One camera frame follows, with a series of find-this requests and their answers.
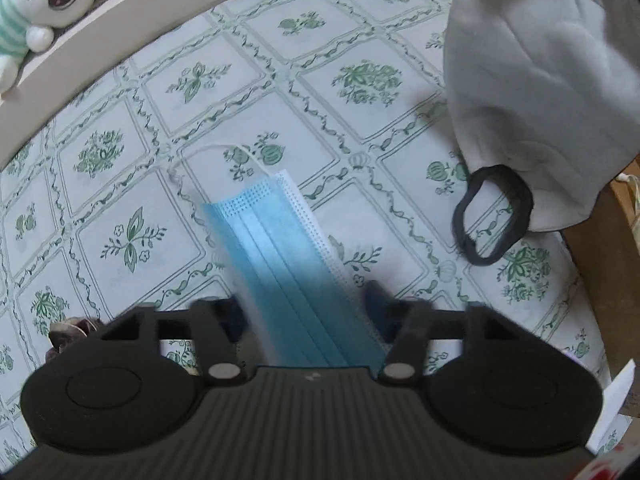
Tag cardboard tray box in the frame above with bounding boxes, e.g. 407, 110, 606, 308
564, 170, 640, 397

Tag green floral bed sheet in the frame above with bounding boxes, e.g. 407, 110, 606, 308
0, 0, 628, 463

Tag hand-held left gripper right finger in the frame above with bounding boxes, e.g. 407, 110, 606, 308
364, 282, 531, 387

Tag red white packet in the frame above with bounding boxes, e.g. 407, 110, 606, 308
574, 446, 640, 480

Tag brown hair scrunchie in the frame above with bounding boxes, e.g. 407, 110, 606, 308
48, 316, 104, 361

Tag blue face mask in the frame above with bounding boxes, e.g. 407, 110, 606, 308
167, 142, 389, 368

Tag white paper card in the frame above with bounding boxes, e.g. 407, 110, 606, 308
586, 367, 639, 454

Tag white face mask black loops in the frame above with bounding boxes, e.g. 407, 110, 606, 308
442, 0, 640, 267

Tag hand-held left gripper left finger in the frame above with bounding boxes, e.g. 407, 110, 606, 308
97, 297, 257, 387

